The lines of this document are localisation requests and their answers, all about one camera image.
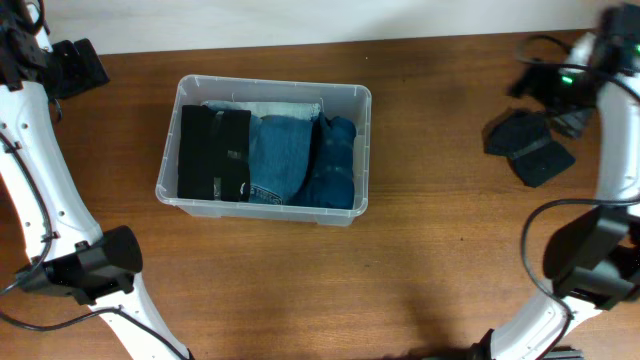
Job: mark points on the dark blue jeans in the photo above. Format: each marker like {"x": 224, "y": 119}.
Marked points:
{"x": 279, "y": 148}

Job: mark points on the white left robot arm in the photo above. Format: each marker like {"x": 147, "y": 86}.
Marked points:
{"x": 69, "y": 255}

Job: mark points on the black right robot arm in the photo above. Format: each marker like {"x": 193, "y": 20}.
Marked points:
{"x": 591, "y": 264}

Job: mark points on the light blue jeans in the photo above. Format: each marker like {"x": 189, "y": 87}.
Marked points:
{"x": 302, "y": 111}

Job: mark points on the teal garment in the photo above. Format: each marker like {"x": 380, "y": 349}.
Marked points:
{"x": 329, "y": 181}

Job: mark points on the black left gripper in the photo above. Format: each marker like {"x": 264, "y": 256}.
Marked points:
{"x": 85, "y": 68}

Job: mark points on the clear plastic storage box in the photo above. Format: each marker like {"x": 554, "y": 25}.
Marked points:
{"x": 350, "y": 101}

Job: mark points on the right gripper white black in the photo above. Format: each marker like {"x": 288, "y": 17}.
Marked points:
{"x": 565, "y": 123}

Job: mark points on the small black garment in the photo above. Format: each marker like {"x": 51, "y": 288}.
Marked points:
{"x": 524, "y": 138}

